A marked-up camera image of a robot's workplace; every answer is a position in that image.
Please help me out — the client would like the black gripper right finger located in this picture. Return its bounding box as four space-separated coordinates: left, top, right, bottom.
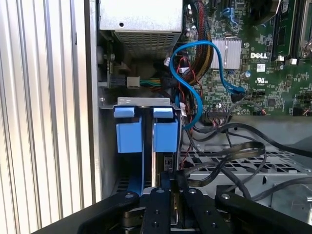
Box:
179 180 312 234

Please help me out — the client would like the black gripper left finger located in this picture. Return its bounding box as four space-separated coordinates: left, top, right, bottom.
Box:
31 172 172 234

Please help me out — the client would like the hard disk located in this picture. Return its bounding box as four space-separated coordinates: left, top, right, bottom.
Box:
116 117 182 198

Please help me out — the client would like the blue disk carrier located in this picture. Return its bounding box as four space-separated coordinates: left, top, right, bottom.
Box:
114 106 174 119

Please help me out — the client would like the metal disk bay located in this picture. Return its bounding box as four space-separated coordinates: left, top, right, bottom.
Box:
98 97 182 195

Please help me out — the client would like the black RAM slot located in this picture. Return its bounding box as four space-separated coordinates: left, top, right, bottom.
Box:
288 0 301 66
271 0 288 62

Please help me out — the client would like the green motherboard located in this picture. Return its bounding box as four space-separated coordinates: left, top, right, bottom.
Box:
182 0 312 118

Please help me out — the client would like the dark grey PC case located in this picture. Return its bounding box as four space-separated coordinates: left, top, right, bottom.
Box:
84 0 312 234

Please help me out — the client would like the silver ribbed heat sink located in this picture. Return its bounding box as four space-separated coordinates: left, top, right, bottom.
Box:
211 38 242 71

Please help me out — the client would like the blue board connector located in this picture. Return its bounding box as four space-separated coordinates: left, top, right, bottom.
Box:
222 6 239 27

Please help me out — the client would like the silver power supply box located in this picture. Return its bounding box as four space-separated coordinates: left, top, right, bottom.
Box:
98 0 183 59

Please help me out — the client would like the black round wire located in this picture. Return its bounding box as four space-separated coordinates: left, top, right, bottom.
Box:
187 123 312 158

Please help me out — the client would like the black plug with thin wires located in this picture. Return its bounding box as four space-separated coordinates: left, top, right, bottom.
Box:
206 109 232 126

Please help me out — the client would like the white plug with coloured wires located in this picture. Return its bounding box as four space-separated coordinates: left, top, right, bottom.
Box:
126 76 173 92

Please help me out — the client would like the thin red wire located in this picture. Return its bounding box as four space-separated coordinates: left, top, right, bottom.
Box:
177 56 203 117

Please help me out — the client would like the blue flat wire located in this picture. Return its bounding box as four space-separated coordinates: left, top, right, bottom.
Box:
170 40 246 131

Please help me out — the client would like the braided power cable bundle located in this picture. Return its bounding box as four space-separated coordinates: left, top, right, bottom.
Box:
189 0 215 86

